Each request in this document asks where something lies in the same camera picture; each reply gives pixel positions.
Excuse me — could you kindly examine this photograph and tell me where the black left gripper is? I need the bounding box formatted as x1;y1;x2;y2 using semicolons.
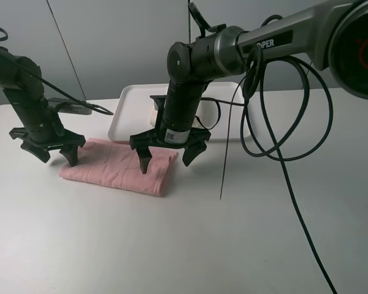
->
9;127;85;167

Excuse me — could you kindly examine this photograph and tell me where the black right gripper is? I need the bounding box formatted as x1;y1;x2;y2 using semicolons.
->
129;128;211;174

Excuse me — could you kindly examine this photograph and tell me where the white towel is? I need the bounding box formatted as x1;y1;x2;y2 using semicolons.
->
150;100;206;128

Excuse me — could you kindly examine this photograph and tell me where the pink towel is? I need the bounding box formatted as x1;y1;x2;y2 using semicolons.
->
59;138;178;197

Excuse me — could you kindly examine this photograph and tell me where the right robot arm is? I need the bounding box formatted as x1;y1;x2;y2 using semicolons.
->
129;1;368;173

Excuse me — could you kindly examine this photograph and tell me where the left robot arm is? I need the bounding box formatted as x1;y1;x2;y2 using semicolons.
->
0;48;85;167

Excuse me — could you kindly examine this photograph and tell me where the white plastic tray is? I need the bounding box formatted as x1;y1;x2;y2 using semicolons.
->
108;82;243;143

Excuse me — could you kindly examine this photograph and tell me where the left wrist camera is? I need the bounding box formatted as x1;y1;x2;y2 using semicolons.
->
47;97;92;115

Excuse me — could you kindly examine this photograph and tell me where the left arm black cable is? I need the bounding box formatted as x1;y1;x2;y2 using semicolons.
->
0;26;115;116

